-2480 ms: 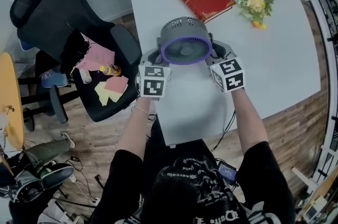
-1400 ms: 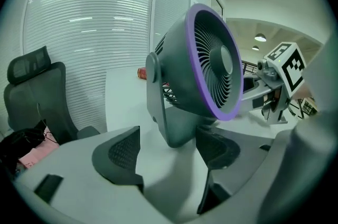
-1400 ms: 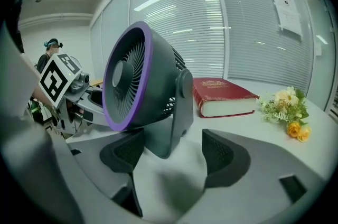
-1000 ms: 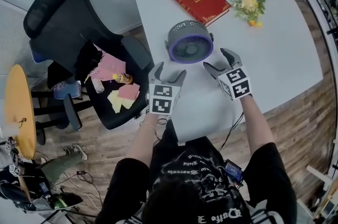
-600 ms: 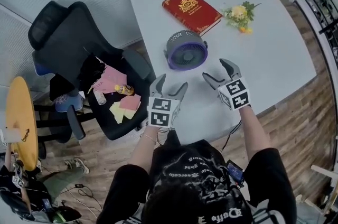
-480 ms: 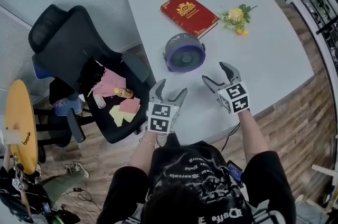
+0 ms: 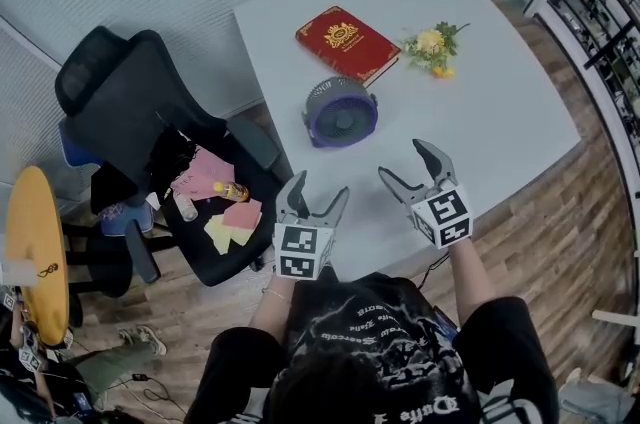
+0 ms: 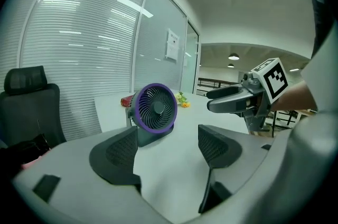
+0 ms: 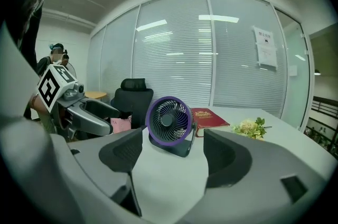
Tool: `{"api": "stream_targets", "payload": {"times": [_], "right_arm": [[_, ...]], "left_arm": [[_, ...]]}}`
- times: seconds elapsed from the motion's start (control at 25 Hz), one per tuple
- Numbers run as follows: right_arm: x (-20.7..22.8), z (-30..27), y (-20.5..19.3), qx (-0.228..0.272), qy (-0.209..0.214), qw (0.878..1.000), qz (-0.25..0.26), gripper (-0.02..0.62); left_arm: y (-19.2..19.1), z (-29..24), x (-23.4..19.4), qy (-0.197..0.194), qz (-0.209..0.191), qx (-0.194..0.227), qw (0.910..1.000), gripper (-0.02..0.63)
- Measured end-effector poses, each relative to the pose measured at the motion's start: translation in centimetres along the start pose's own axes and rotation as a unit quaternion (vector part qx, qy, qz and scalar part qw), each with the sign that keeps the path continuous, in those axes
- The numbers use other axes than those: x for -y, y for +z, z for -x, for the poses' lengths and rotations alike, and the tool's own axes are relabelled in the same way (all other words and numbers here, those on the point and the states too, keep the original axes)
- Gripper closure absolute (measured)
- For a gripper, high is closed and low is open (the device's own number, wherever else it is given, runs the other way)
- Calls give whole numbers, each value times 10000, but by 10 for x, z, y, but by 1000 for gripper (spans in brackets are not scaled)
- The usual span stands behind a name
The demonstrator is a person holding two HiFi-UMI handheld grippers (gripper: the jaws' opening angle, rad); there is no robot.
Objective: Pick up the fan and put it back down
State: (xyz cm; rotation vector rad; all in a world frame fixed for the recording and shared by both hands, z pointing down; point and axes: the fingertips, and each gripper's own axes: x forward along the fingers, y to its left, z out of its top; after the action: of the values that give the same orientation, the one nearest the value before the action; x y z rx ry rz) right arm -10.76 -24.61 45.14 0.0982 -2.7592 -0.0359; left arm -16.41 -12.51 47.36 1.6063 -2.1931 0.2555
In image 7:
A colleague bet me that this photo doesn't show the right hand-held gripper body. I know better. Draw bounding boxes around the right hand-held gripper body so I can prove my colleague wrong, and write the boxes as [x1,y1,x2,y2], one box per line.
[399,181,474,251]

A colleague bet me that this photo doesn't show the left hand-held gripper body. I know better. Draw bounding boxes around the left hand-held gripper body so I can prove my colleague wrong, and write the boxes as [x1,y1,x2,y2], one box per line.
[272,211,336,282]

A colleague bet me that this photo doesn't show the purple small desk fan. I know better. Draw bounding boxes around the purple small desk fan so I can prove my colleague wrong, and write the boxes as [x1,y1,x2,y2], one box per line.
[301,75,380,150]

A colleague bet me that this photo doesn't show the person's left forearm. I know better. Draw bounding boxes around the person's left forearm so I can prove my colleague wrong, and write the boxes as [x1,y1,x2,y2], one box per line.
[248,274,295,343]

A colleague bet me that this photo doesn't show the person's right forearm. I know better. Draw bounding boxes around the person's right forearm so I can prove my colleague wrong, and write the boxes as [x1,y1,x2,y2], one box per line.
[447,239,501,328]

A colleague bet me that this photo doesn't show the pink paper sheets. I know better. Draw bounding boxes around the pink paper sheets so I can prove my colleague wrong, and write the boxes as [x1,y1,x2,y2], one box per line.
[221,197,264,232]

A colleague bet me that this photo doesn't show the white square table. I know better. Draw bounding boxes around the white square table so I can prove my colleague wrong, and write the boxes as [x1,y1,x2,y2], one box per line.
[232,0,582,283]

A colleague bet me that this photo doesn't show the amber drink bottle yellow cap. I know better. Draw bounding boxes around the amber drink bottle yellow cap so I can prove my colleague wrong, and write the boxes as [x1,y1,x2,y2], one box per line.
[213,181,250,203]

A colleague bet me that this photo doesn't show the yellow paper sheets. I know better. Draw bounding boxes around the yellow paper sheets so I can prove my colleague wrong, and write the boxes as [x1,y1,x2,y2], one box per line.
[203,214,251,257]

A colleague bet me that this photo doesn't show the person's black printed t-shirt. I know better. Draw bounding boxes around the person's black printed t-shirt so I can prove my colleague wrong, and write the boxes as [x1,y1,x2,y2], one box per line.
[184,272,560,424]

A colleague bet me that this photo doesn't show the blue badge card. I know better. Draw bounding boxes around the blue badge card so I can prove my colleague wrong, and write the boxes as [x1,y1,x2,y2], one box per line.
[433,305,460,338]

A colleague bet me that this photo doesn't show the clear plastic bottle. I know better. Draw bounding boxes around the clear plastic bottle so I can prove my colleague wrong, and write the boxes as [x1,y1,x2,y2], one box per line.
[172,191,199,222]

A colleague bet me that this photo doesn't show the yellow flower bouquet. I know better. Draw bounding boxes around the yellow flower bouquet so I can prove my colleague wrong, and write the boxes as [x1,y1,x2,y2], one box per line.
[399,21,472,81]

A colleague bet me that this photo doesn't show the black garment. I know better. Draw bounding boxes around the black garment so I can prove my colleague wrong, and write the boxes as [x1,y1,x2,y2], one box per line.
[144,126,199,208]

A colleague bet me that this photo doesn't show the red hardcover book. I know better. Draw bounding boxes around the red hardcover book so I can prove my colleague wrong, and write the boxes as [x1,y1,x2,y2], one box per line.
[294,5,403,88]

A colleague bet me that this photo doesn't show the black bag purple print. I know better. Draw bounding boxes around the black bag purple print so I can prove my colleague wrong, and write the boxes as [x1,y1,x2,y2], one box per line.
[89,161,154,233]

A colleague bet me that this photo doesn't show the black mesh office chair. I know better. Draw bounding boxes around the black mesh office chair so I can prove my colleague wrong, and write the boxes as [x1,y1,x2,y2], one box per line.
[54,25,294,288]

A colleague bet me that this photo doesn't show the black metal railing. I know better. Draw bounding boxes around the black metal railing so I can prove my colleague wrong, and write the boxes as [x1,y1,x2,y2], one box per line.
[547,0,640,193]

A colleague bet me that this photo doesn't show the blue chair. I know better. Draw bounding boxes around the blue chair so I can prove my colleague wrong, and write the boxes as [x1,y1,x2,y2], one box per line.
[59,126,156,238]

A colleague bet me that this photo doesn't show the yellow round table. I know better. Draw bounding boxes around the yellow round table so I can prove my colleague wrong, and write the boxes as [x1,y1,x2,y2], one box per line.
[3,165,70,347]

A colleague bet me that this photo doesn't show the black floor cable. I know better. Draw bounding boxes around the black floor cable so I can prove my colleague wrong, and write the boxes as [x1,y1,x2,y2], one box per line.
[107,371,191,418]

